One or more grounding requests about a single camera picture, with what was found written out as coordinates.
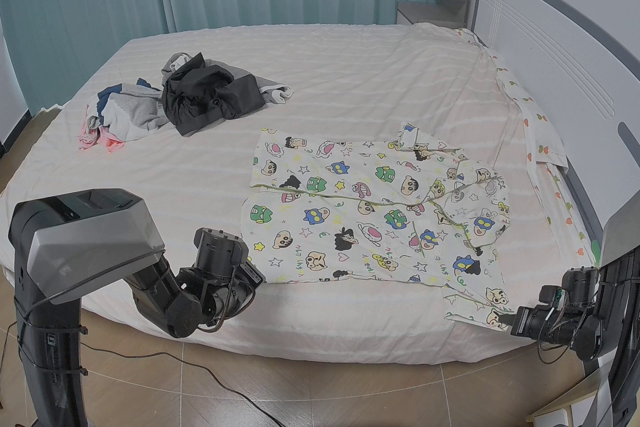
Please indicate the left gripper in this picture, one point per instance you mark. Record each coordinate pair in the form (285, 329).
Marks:
(251, 276)

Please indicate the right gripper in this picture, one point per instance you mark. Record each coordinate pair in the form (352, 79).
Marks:
(532, 322)

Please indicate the white printed pyjama top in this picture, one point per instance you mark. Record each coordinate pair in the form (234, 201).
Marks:
(350, 215)

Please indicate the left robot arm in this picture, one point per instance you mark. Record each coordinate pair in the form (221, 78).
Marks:
(90, 235)

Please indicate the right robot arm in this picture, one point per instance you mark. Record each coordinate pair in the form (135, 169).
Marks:
(620, 240)

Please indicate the grey garment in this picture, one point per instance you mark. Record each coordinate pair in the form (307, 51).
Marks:
(274, 89)

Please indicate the white heart printed pillow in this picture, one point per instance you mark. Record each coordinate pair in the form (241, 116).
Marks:
(542, 135)

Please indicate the black garment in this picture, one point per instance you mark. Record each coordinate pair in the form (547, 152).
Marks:
(210, 89)

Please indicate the pink garment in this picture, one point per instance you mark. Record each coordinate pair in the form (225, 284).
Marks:
(112, 144)

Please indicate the white grey blue knit sweater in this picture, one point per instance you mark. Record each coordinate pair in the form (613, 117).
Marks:
(135, 112)

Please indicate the bed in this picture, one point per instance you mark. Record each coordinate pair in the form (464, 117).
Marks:
(350, 64)

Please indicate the grey bedside table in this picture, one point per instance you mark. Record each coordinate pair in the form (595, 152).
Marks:
(425, 9)

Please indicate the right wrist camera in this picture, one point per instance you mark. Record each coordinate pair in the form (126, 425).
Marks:
(550, 299)

